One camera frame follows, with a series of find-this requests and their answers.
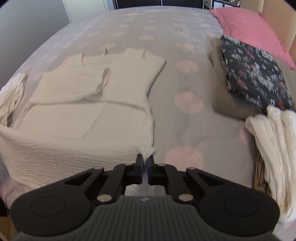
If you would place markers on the pink pillow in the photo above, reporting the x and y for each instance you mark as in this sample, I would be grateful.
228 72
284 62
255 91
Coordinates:
252 28

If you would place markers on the white door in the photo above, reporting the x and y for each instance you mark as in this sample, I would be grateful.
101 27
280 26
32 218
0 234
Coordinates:
77 9

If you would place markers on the cream textured garment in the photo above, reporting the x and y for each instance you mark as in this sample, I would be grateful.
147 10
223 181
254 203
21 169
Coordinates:
89 111

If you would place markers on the cream crumpled garment right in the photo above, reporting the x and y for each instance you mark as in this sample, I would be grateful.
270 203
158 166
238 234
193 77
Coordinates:
275 139

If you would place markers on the dark floral folded garment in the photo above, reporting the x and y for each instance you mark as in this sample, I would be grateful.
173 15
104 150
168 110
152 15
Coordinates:
253 76

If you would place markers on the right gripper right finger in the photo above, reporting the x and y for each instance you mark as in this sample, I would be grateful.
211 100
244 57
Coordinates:
168 177

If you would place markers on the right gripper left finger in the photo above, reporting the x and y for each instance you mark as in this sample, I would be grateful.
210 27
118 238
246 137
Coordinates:
115 181

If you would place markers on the grey pink-dotted bedspread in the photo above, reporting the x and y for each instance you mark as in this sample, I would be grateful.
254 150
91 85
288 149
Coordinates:
188 131

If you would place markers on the tan folded garment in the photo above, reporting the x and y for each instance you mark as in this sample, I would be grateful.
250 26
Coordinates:
224 102

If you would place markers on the cream garment at left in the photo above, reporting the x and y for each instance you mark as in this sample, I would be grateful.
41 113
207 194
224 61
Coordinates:
11 96

